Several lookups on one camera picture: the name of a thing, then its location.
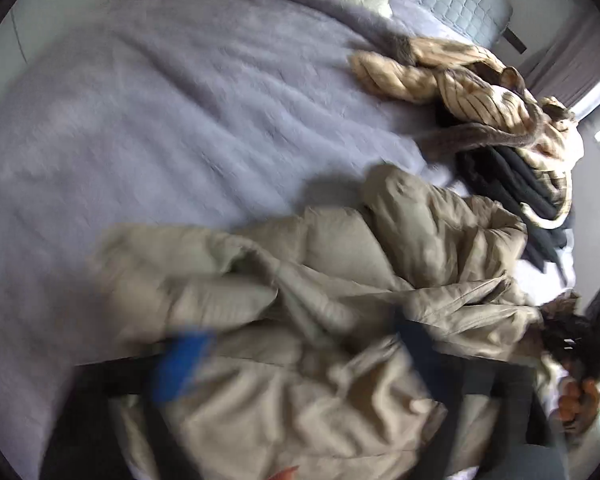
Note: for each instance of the grey curtain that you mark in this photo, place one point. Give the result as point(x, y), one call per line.
point(575, 60)

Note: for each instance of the person's left hand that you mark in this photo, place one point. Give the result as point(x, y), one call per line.
point(285, 473)

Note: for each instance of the black folded clothes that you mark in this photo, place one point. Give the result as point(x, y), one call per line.
point(500, 175)

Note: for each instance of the grey quilted headboard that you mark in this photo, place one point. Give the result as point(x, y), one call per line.
point(470, 0)

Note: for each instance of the beige puffer jacket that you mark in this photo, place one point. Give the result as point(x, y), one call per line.
point(330, 260)

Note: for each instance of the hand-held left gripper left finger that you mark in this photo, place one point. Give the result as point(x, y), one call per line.
point(180, 365)

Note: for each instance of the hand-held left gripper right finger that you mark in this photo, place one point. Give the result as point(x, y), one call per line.
point(422, 355)

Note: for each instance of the beige striped robe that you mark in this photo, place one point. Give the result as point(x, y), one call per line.
point(480, 100)

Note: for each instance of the person's right hand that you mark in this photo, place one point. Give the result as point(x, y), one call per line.
point(572, 402)

